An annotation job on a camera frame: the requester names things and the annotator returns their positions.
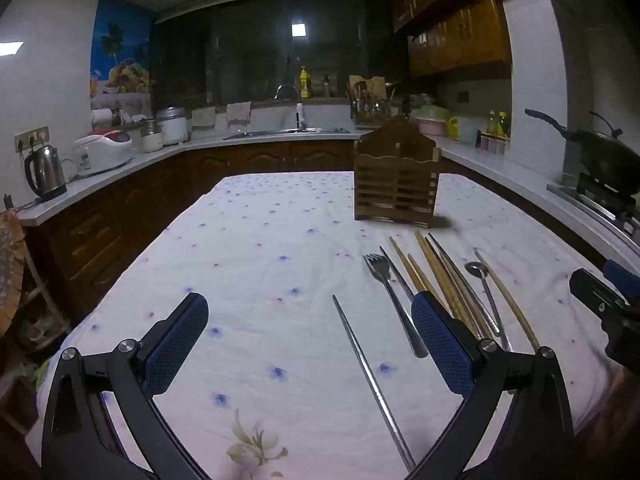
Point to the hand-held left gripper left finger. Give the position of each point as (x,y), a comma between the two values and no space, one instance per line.
(175,345)

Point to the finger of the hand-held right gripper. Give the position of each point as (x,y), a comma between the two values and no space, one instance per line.
(624,275)
(595,292)

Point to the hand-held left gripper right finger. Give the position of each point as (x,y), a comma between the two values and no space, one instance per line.
(442,345)

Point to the metal fork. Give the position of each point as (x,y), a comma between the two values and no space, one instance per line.
(398,310)

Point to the dark metal chopstick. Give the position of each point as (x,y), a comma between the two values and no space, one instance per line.
(465,285)

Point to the wooden chopstick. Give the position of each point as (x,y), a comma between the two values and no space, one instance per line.
(446,270)
(435,265)
(415,270)
(406,264)
(506,297)

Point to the metal spoon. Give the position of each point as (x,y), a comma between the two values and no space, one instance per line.
(473,269)

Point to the long metal chopstick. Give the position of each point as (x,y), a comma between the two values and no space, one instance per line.
(370,385)

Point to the thin metal chopstick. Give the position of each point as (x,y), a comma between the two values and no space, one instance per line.
(396,267)

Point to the wooden slatted utensil holder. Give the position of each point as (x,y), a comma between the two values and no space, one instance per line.
(395,180)

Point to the gas stove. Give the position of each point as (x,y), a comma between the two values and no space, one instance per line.
(595,197)

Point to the white floral tablecloth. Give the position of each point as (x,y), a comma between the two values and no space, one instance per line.
(260,270)

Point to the black wok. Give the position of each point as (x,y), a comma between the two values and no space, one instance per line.
(605,157)

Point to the brown lower kitchen cabinets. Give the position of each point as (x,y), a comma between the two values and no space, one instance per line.
(100,240)

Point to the spice jar rack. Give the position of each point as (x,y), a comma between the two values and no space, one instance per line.
(494,144)

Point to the woven wicker item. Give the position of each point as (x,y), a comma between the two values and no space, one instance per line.
(9,260)

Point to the cooking oil bottle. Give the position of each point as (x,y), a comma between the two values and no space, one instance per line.
(504,125)
(493,124)

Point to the white and red rice cooker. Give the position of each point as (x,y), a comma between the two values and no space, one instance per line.
(105,152)

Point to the glass jar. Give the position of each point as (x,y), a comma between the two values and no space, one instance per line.
(151,137)

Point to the steel electric kettle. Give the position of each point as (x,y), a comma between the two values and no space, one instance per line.
(45,172)

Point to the small yellow bottle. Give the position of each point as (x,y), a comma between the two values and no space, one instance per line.
(453,129)

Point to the white pot with lid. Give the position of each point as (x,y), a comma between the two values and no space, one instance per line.
(172,127)

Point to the pink and green container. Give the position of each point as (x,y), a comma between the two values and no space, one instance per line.
(432,122)

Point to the pale hanging cloth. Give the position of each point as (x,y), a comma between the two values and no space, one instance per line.
(203,116)

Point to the steel kitchen sink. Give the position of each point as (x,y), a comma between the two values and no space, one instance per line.
(280,133)

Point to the paper towel roll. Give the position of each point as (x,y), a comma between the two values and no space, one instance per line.
(101,119)

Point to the pink hanging towel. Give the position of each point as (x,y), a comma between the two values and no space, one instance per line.
(239,112)

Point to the wooden knife rack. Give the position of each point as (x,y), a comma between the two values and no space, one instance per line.
(370,105)

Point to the curved kitchen faucet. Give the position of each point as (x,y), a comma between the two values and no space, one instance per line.
(300,115)

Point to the dark slim bottle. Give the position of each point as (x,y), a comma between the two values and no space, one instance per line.
(326,87)

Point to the wooden upper cabinets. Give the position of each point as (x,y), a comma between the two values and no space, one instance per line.
(465,35)

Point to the dark kitchen window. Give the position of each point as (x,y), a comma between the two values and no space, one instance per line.
(240,50)

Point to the dark wall switch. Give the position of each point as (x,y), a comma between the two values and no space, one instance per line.
(464,97)

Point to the wall power socket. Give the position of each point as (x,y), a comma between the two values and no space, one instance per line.
(30,137)

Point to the tropical fruit wall poster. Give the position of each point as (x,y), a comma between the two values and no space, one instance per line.
(122,55)

